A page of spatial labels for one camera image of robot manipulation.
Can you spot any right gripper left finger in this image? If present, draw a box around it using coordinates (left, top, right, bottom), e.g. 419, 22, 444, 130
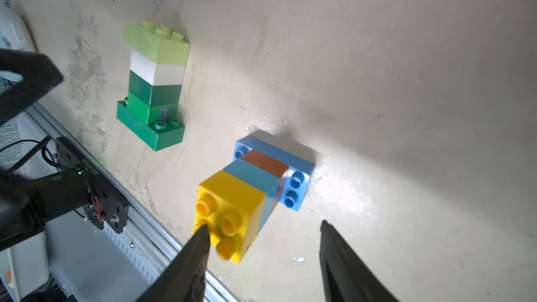
138, 225, 211, 302

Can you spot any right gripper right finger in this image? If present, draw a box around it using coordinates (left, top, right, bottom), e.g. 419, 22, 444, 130
320, 220, 397, 301

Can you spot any yellow lego brick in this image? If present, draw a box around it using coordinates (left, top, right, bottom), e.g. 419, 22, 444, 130
193, 171, 267, 264

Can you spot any light blue lego brick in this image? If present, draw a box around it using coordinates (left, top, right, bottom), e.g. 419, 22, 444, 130
223, 159, 280, 233

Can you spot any brown square lego brick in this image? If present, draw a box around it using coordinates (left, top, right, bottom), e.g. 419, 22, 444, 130
241, 150, 289, 212

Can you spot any long green lego brick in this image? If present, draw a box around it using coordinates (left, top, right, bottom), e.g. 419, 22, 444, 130
117, 101, 185, 152

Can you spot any bright green square lego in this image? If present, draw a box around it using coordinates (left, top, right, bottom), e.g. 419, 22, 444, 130
127, 92, 178, 125

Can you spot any dark green square lego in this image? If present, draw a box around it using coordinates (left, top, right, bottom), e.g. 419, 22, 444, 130
129, 71, 182, 106

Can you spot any cream square lego brick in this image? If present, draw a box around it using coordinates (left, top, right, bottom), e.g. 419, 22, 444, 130
130, 50, 185, 86

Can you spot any long blue lego brick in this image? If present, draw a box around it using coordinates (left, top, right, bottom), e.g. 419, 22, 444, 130
234, 134, 315, 212

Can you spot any lime green lego brick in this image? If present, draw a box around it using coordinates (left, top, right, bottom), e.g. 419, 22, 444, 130
122, 21, 190, 66

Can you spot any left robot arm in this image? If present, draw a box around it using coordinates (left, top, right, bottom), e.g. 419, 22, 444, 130
1, 49, 63, 250

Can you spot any pale blue round clock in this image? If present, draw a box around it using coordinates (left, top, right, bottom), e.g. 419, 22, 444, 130
1, 6, 36, 53

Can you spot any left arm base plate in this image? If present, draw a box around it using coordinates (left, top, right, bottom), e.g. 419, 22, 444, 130
30, 136, 130, 234

